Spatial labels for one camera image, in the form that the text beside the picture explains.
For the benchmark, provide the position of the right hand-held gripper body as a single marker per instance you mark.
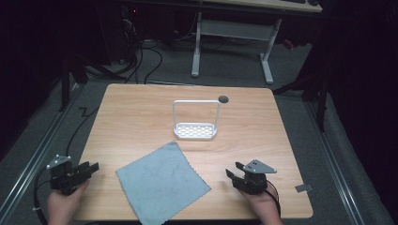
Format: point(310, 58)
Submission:
point(255, 178)

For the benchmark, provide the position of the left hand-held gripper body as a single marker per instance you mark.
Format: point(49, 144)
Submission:
point(64, 179)

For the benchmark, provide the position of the blue-grey cloth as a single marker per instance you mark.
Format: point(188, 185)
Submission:
point(162, 184)

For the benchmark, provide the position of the person's left hand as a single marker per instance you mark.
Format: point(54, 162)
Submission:
point(64, 206)

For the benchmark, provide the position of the person's right hand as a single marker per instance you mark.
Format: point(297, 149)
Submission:
point(264, 207)

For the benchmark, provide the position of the grey tape piece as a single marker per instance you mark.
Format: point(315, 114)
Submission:
point(303, 187)

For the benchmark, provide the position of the black round table grommet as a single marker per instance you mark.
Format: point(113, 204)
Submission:
point(223, 99)

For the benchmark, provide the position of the black metal stand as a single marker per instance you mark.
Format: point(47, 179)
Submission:
point(322, 103)
point(65, 84)

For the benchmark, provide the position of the small red object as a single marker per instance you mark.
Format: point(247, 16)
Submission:
point(288, 44)

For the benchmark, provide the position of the desk with white legs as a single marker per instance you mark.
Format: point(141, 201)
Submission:
point(237, 29)

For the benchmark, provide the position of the metal floor rail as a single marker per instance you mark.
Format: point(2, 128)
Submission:
point(34, 156)
point(336, 162)

